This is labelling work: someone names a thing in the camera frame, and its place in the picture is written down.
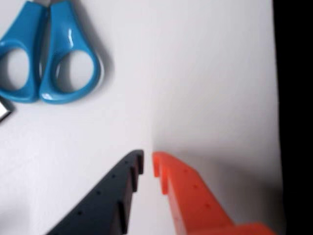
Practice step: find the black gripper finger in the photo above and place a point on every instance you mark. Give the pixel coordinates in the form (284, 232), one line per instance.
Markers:
(105, 200)

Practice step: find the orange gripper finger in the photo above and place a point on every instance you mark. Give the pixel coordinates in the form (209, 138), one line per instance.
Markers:
(193, 200)

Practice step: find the black fabric bag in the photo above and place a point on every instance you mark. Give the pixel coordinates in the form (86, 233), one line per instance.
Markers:
(298, 110)

